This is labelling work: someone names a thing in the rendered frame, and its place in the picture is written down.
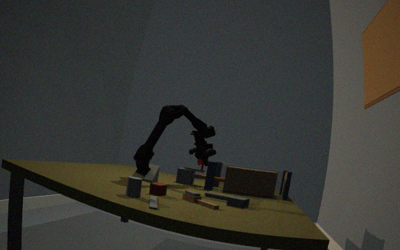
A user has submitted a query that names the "grey flat bar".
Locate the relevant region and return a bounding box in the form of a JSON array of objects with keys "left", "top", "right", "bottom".
[{"left": 149, "top": 195, "right": 158, "bottom": 210}]

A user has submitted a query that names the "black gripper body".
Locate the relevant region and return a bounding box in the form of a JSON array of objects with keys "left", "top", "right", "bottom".
[{"left": 189, "top": 140, "right": 216, "bottom": 157}]

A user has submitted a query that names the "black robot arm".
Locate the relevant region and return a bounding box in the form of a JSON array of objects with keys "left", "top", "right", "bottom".
[{"left": 133, "top": 105, "right": 215, "bottom": 176}]

